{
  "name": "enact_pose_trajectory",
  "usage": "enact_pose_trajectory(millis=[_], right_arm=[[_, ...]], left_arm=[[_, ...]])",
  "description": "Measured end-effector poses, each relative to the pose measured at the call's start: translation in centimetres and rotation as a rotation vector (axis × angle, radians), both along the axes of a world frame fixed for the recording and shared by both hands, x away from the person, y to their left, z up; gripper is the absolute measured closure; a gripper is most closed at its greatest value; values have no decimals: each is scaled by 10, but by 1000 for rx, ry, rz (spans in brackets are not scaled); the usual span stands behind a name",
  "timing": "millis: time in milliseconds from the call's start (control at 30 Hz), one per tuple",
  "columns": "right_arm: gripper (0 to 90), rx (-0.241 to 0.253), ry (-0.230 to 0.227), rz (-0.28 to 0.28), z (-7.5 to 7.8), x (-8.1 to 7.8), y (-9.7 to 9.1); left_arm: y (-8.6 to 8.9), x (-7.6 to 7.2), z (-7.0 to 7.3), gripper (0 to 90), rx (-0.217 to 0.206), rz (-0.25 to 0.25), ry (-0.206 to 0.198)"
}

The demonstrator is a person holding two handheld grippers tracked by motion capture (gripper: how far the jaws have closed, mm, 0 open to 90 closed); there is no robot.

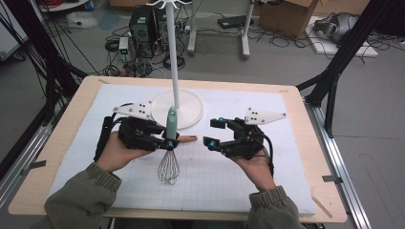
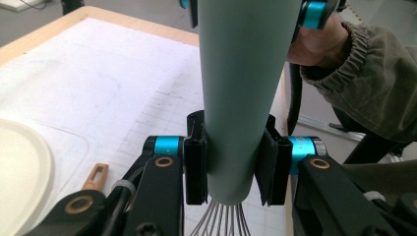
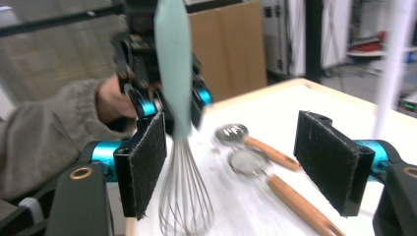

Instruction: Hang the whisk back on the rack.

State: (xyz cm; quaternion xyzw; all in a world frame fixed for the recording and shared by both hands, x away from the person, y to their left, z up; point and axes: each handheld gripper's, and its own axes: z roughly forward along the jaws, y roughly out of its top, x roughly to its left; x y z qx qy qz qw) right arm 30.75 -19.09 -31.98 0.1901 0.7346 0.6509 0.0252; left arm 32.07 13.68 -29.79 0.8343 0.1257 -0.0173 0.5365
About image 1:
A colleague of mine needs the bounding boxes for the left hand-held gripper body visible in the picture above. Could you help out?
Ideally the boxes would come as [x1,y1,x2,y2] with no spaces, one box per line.
[113,100,166,153]

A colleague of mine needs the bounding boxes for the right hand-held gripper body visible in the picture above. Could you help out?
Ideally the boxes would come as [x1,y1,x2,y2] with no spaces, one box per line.
[219,107,287,160]

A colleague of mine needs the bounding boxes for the whisk with mint green handle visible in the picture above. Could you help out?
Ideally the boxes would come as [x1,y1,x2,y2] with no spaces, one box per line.
[157,106,181,186]

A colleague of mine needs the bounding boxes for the white stand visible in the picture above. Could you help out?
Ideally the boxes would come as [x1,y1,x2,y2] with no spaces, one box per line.
[146,0,204,131]

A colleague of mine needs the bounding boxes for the person's left hand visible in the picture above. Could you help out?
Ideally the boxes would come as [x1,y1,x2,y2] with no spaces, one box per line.
[95,131,155,174]

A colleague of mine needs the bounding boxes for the person's right hand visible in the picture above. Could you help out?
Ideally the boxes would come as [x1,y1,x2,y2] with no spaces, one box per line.
[230,154,277,193]

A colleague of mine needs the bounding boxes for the white grid mat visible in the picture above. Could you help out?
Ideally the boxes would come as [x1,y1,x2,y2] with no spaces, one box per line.
[47,83,317,215]

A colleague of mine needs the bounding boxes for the small white box green light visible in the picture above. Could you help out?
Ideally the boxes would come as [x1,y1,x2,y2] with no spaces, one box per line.
[117,36,130,62]

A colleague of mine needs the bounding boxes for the grey tape strip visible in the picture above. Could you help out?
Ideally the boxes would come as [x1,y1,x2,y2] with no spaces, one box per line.
[322,175,344,185]
[20,159,48,176]

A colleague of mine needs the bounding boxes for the black computer tower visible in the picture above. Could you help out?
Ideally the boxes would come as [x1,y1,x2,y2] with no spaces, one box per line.
[128,4,168,60]

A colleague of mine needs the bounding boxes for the black flat box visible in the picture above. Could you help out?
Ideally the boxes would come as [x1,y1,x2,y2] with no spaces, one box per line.
[217,14,255,31]

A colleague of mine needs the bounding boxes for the white flat board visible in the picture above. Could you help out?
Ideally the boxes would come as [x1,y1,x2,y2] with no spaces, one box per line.
[305,15,379,58]

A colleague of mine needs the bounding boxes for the large cardboard box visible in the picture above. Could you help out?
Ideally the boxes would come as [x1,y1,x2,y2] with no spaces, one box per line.
[257,0,319,40]

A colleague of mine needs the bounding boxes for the clear plastic bag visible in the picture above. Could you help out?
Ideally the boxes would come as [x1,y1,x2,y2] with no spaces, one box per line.
[66,10,98,30]

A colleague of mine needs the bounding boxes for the grey rounded device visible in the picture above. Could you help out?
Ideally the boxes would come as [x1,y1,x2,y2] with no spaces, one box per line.
[313,11,359,44]

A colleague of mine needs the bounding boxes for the round white table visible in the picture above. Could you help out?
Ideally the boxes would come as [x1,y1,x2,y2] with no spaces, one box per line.
[37,0,90,13]

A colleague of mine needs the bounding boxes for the right hand-held gripper black cable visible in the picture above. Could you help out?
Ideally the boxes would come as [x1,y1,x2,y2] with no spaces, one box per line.
[262,135,276,177]

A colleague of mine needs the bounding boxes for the coiled black floor cable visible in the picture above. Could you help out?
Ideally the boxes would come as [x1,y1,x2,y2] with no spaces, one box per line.
[162,55,186,72]

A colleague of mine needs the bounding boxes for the white metal floor frame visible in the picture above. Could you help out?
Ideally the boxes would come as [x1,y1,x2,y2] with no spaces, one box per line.
[186,0,256,61]

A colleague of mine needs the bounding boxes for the aluminium rail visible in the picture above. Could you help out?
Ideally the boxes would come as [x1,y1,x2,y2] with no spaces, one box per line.
[0,104,65,208]
[304,101,373,229]

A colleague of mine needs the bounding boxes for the black metal frame with cables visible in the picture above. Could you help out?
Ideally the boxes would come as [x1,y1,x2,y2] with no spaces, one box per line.
[0,0,89,126]

